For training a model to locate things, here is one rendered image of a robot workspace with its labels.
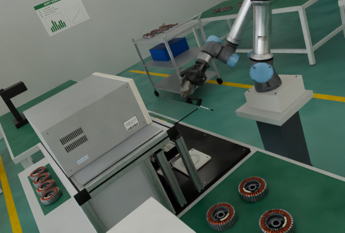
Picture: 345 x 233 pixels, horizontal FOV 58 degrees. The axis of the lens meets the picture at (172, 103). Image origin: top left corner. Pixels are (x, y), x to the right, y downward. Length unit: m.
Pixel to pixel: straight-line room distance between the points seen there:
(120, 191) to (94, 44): 5.85
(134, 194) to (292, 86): 1.07
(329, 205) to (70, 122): 0.95
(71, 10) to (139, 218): 6.25
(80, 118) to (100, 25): 5.83
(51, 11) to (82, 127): 5.59
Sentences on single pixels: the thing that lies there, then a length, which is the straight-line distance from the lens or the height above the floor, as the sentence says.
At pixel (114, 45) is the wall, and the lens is 7.04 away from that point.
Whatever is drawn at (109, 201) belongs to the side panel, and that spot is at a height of 1.01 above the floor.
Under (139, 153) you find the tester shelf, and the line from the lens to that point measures 1.15.
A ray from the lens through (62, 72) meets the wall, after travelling 6.71.
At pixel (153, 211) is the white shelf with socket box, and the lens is 0.72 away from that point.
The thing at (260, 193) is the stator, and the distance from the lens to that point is 1.28.
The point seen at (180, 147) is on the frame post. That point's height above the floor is 1.01.
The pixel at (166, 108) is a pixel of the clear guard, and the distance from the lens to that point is 1.50.
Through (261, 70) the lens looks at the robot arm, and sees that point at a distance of 1.62.
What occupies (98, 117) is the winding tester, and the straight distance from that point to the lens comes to 1.20.
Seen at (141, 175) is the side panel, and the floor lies 1.01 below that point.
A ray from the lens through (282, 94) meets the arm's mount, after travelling 1.78.
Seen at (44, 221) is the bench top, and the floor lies 0.75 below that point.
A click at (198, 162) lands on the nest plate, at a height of 0.78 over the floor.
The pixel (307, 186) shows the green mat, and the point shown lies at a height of 0.75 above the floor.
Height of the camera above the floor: 1.65
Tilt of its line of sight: 22 degrees down
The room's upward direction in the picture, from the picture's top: 23 degrees counter-clockwise
